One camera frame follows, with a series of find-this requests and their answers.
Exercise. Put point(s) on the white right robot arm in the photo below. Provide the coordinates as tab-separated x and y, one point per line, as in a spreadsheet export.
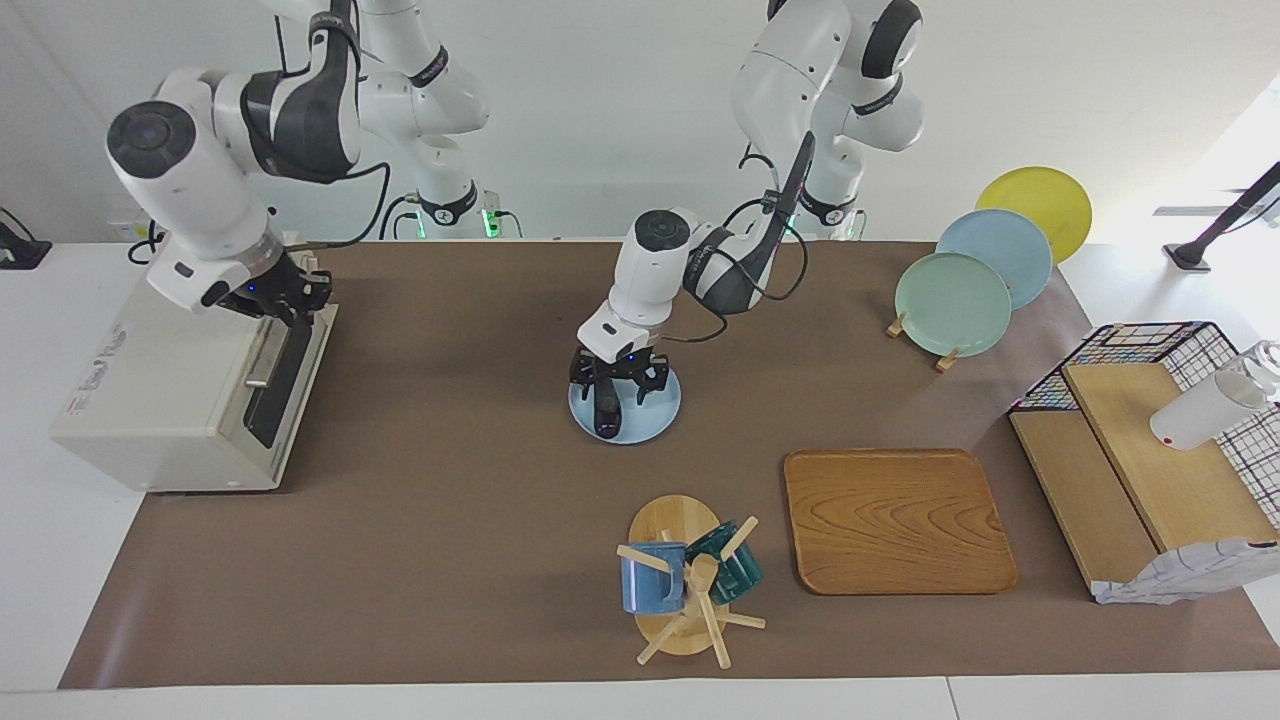
190	190

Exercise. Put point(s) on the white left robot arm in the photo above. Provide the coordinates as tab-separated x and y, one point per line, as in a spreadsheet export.
650	270

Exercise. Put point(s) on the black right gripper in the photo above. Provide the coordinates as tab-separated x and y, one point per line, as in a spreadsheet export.
270	285

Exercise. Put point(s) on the yellow plate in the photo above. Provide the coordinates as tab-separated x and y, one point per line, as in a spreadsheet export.
1040	195

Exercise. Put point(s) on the dark purple eggplant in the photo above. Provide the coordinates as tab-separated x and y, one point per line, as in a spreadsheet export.
607	420

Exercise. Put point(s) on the small blue plate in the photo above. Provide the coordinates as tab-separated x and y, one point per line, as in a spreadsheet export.
650	420

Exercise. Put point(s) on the black stand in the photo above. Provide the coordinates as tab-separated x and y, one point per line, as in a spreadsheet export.
1215	235

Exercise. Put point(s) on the white toaster oven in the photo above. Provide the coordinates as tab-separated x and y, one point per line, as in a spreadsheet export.
150	400

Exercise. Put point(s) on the white power strip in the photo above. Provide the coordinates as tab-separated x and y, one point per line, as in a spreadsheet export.
125	228

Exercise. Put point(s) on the wooden plate rack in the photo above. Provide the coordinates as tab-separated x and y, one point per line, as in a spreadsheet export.
947	361

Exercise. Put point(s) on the light blue plate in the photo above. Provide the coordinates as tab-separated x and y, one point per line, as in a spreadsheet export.
1010	245

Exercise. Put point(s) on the white patterned cloth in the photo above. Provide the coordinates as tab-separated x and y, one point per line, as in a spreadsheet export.
1180	575

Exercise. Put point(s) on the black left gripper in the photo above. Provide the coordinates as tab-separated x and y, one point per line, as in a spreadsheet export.
620	368

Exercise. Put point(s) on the wooden step shelf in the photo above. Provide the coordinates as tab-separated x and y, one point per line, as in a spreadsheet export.
1180	490

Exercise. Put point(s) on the mint green plate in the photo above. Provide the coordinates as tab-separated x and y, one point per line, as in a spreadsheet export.
950	305

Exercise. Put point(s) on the wooden mug tree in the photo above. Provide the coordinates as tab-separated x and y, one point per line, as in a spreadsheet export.
672	515

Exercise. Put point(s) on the brown table mat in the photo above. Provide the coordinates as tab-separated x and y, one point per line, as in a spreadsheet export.
450	450

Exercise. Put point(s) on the blue mug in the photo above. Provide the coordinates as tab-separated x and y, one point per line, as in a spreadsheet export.
645	585

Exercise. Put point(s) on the oven door with glass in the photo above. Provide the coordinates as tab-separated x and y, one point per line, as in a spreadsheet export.
290	380

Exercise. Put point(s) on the black clamp mount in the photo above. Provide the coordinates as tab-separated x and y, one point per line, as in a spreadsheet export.
20	250

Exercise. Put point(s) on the wooden tray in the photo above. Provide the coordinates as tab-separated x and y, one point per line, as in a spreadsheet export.
895	520

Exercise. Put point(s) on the white cup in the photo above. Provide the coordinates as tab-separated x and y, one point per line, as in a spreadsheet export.
1200	410

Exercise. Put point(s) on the teal mug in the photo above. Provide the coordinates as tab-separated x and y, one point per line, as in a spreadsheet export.
740	575

